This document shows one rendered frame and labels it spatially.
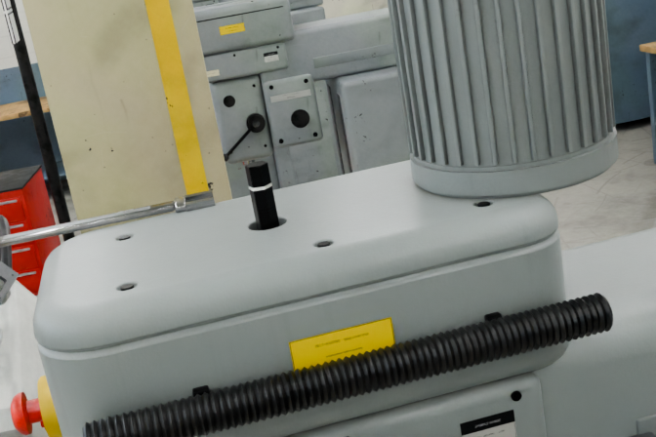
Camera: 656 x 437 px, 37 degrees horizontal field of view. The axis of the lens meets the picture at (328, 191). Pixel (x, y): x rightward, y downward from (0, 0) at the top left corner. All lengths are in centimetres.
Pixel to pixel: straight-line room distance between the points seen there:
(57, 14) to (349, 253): 187
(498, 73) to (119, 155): 189
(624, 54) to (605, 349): 736
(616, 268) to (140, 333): 50
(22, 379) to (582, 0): 91
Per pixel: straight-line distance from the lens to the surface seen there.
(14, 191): 551
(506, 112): 86
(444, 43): 86
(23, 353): 144
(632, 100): 837
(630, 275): 103
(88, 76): 261
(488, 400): 91
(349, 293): 82
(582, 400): 96
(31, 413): 96
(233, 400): 80
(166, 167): 266
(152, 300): 80
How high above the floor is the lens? 216
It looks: 16 degrees down
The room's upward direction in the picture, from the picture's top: 10 degrees counter-clockwise
